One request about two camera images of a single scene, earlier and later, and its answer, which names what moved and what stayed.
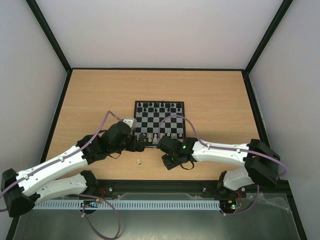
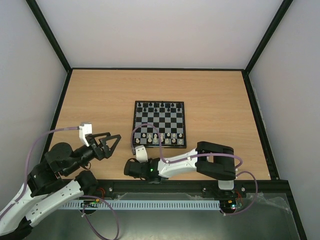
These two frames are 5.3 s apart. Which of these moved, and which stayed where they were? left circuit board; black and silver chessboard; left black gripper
Moved: left black gripper
Stayed: black and silver chessboard; left circuit board
